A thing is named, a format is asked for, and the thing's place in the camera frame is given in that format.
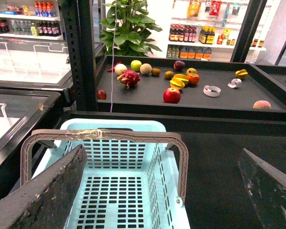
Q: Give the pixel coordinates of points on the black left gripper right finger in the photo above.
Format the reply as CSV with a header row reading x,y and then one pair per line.
x,y
266,187

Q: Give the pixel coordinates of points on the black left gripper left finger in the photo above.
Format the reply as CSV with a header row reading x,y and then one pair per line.
x,y
46,200

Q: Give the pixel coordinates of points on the light blue plastic basket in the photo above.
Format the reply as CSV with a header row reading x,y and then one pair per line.
x,y
125,185

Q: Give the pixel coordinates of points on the grey basket handle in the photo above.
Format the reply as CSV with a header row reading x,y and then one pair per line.
x,y
50,135

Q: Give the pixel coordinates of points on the pink peach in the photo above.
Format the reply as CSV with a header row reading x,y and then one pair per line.
x,y
262,104

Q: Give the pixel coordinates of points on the glass freezer chest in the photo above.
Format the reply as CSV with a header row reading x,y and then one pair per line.
x,y
35,85

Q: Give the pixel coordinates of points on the black right display tray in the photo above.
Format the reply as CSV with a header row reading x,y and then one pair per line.
x,y
276,72

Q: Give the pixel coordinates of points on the small dark red fruit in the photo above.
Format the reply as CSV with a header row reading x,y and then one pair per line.
x,y
101,95

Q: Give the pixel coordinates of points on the yellow starfruit back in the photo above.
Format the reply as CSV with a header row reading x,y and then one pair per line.
x,y
241,74

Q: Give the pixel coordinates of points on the yellow starfruit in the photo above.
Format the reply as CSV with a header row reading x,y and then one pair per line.
x,y
179,81
241,74

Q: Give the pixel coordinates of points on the black fruit display tray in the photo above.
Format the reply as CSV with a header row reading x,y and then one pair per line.
x,y
211,97

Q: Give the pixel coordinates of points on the orange persimmon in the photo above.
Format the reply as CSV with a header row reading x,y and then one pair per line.
x,y
193,78

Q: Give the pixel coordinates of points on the red apple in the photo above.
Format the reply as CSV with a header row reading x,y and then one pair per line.
x,y
172,95

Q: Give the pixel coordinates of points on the yellow starfruit front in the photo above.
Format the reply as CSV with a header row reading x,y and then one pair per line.
x,y
179,81

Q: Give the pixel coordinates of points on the pink dragon fruit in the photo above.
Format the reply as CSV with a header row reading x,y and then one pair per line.
x,y
130,78

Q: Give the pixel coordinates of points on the white round fruit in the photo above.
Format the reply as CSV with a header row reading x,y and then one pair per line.
x,y
120,69

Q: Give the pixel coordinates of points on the brown kiwi right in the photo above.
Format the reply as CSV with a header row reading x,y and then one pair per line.
x,y
169,74

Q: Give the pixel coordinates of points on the brown kiwi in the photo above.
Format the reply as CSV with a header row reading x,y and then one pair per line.
x,y
156,72
169,74

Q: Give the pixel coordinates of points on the dark purple fruit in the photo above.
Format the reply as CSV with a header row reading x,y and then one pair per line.
x,y
179,65

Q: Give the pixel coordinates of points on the green apple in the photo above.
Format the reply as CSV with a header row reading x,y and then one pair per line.
x,y
135,65

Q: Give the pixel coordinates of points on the tan round melon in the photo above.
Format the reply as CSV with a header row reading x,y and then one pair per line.
x,y
145,69

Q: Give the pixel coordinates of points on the brown kiwi left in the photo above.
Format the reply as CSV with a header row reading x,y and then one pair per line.
x,y
156,72

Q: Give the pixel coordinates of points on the white sauce bottle shelf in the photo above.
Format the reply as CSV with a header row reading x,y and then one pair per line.
x,y
206,29

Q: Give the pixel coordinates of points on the white drinks shelf left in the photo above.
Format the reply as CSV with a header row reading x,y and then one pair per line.
x,y
36,19

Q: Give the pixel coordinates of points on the green potted plant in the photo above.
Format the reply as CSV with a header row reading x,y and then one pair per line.
x,y
127,28

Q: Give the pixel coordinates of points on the black right shelf post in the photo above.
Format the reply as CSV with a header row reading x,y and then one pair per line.
x,y
252,18

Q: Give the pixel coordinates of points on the black metal shelf post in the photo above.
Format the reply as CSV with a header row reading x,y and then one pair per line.
x,y
78,21

